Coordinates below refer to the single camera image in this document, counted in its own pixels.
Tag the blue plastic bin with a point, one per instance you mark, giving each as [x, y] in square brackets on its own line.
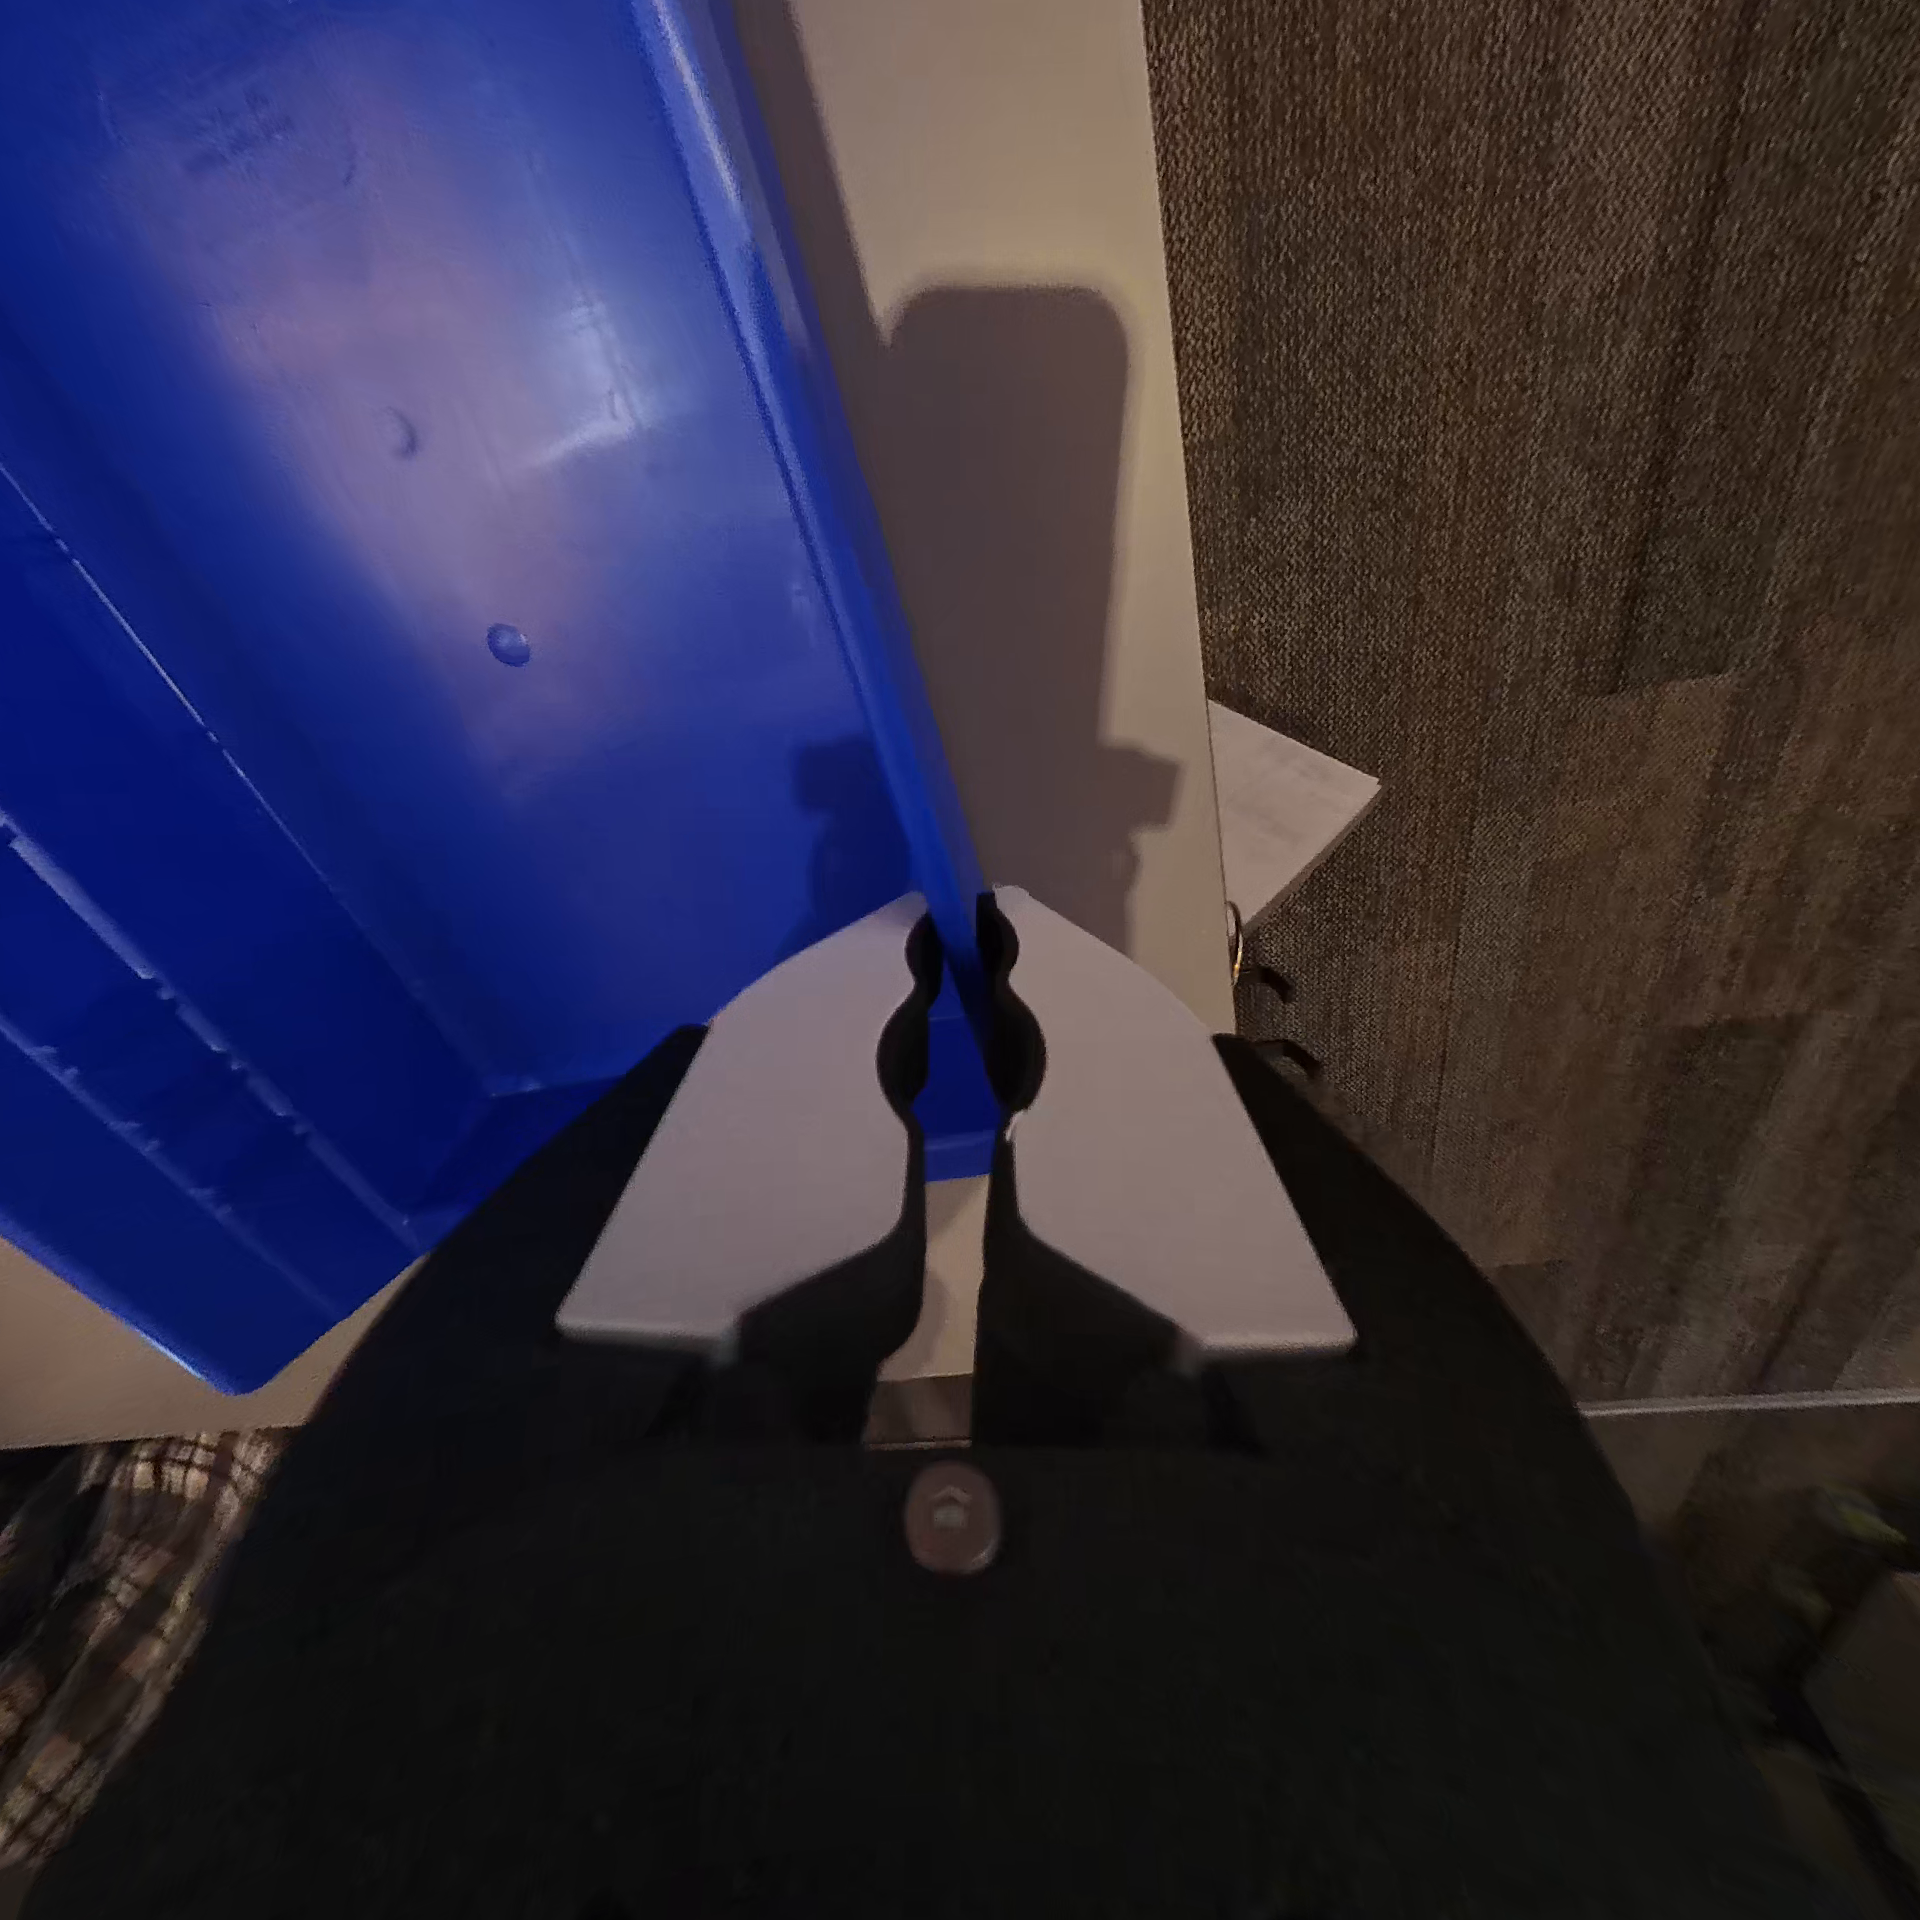
[452, 750]

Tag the person's plaid shirt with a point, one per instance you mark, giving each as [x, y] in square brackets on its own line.
[107, 1621]

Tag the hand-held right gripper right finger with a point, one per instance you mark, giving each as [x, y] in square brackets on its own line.
[1171, 1184]

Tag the white panel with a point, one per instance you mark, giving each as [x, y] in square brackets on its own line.
[1291, 809]

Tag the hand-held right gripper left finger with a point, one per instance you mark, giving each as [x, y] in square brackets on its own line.
[751, 1184]

